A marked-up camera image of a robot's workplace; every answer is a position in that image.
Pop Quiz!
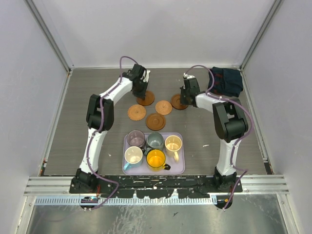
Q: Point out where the dark wooden coaster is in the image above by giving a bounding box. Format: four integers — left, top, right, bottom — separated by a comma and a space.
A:
136, 90, 155, 106
146, 113, 166, 131
171, 94, 188, 110

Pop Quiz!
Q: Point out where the woven rattan coaster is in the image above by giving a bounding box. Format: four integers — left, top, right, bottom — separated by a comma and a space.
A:
127, 104, 146, 121
155, 100, 172, 116

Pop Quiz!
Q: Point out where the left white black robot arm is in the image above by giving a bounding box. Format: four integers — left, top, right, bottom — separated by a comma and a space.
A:
71, 63, 150, 193

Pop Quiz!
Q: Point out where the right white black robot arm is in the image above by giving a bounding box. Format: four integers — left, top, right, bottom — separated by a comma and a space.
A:
180, 75, 249, 192

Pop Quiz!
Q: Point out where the purple glass cup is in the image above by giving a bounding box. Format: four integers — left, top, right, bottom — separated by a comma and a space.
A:
126, 130, 146, 148

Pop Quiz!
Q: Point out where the dark blue folded cloth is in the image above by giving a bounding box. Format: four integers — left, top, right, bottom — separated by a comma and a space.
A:
209, 67, 243, 98

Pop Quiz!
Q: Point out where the grey ceramic mug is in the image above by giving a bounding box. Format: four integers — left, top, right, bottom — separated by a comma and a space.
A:
146, 133, 164, 151

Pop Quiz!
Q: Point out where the cream yellow mug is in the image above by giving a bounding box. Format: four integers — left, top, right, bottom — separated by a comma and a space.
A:
165, 135, 182, 162

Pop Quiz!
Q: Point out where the lilac plastic tray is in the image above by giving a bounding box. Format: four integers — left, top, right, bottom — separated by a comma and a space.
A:
122, 135, 185, 176

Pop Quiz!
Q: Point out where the yellow glass mug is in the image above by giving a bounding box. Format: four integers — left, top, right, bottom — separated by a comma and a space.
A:
146, 149, 171, 172

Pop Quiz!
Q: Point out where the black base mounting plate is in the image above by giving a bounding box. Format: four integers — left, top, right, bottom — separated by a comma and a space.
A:
69, 175, 234, 199

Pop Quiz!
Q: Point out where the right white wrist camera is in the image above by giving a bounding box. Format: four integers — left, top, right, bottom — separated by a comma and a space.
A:
183, 73, 195, 80

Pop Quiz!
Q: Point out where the white mug blue handle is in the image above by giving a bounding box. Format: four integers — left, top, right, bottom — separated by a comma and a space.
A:
123, 146, 143, 171

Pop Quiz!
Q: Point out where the aluminium front rail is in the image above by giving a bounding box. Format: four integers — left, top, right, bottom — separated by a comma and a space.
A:
24, 175, 290, 196

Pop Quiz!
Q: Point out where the slotted cable duct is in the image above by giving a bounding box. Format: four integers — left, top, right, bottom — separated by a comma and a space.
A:
34, 195, 217, 206

